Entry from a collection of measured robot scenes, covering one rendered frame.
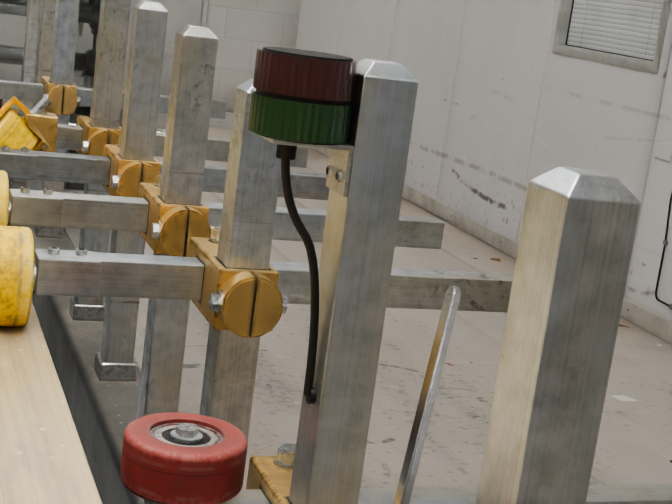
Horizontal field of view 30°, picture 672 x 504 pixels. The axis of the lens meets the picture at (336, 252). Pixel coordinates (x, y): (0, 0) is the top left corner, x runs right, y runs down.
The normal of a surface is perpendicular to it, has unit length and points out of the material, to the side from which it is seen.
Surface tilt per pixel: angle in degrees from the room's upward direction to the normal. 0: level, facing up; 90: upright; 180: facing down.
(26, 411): 0
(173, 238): 90
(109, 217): 90
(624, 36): 90
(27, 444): 0
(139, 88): 90
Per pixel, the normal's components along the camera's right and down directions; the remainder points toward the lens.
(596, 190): 0.32, -0.51
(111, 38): 0.32, 0.24
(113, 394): 0.13, -0.97
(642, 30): -0.94, -0.05
